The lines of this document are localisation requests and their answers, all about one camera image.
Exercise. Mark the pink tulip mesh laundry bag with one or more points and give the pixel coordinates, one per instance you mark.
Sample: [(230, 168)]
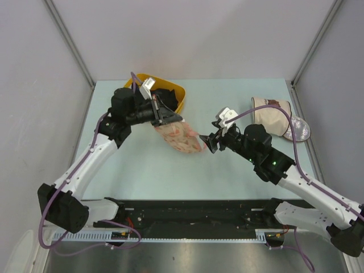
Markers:
[(181, 137)]

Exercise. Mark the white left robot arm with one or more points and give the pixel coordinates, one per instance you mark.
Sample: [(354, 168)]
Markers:
[(60, 203)]

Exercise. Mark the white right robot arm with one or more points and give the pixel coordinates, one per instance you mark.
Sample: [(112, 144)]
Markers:
[(332, 216)]

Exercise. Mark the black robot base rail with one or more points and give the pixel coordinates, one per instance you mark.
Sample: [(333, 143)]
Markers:
[(195, 216)]

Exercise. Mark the white slotted cable duct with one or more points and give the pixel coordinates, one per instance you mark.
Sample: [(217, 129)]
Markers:
[(124, 235)]

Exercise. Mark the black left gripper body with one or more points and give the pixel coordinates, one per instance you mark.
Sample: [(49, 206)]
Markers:
[(141, 114)]

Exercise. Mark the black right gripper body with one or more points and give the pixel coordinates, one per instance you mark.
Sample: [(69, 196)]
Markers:
[(230, 138)]

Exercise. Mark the beige fabric storage bag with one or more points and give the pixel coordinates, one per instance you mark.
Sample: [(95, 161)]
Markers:
[(275, 122)]

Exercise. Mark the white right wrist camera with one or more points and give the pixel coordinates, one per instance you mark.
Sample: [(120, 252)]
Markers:
[(223, 118)]

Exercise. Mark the black clothes pile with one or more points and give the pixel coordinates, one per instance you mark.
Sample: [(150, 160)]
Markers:
[(168, 97)]

